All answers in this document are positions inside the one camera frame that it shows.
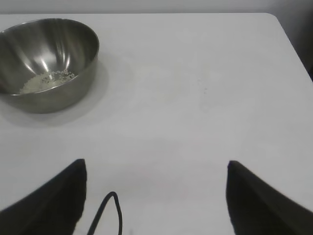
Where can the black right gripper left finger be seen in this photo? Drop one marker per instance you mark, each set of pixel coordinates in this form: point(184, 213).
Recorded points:
point(53, 208)

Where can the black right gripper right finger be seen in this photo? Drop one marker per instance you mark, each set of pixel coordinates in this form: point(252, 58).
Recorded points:
point(256, 208)

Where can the white rice grains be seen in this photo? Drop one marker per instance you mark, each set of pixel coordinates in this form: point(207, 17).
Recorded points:
point(36, 84)

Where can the stainless steel mixing bowl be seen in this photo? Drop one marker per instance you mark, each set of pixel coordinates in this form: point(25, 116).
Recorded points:
point(36, 49)

